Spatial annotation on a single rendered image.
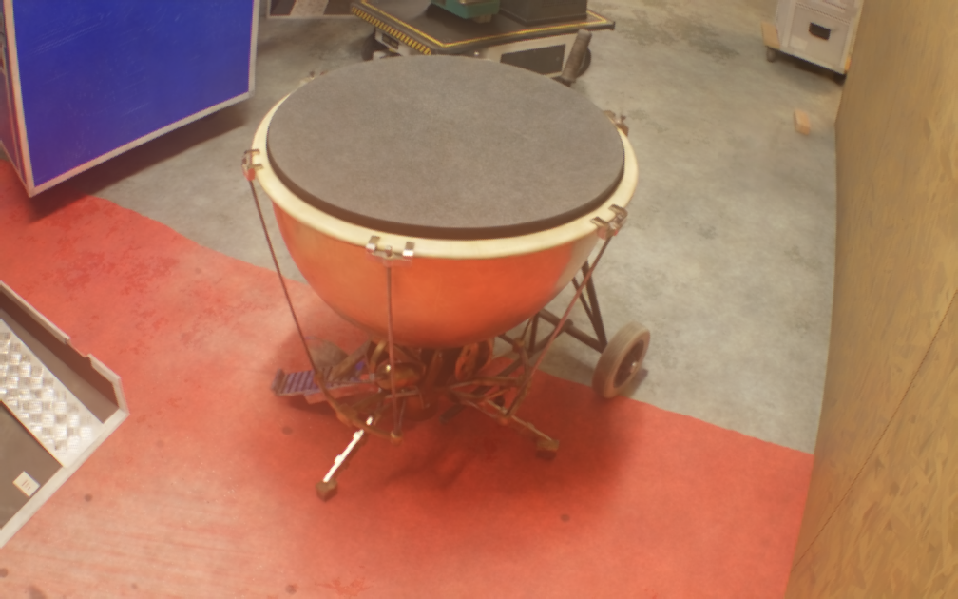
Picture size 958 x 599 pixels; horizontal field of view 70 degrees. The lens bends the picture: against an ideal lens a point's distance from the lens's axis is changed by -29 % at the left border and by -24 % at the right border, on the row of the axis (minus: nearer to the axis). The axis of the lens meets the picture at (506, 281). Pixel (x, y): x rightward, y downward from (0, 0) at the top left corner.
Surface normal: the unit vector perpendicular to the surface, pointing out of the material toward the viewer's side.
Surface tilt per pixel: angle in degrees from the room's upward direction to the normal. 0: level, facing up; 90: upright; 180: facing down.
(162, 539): 0
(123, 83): 90
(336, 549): 0
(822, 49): 90
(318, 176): 0
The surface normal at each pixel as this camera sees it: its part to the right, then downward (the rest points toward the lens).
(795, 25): -0.26, 0.57
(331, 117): 0.12, -0.78
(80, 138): 0.73, 0.49
